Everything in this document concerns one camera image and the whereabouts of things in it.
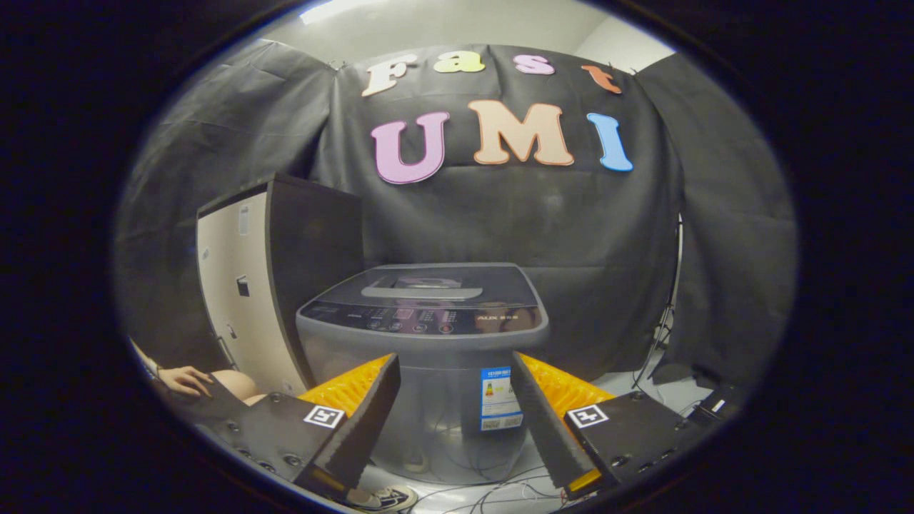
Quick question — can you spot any black backdrop cloth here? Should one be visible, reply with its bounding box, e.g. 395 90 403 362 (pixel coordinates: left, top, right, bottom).
118 39 797 386

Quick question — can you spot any black light stand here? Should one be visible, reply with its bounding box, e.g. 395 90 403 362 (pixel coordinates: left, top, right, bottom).
632 214 685 390

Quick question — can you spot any dark cabinet with beige door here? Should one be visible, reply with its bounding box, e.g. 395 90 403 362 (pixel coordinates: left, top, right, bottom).
196 173 365 397

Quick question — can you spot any tangle of floor cables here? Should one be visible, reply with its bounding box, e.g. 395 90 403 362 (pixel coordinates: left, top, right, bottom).
421 464 572 514

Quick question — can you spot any person's sneaker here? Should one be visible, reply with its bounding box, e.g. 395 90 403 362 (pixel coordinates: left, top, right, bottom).
350 485 419 512

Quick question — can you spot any grey washing machine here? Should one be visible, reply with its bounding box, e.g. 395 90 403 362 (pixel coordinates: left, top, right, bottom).
296 262 551 486

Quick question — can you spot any black box with white label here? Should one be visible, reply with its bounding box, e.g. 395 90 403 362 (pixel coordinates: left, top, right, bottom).
689 382 743 423

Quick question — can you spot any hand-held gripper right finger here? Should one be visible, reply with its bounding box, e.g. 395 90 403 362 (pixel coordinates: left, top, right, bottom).
510 351 715 500

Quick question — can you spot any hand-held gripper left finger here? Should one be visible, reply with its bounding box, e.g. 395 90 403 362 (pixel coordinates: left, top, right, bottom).
200 353 402 504

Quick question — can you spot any dark glass washing machine lid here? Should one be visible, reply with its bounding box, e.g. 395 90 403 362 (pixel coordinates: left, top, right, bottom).
313 262 541 312

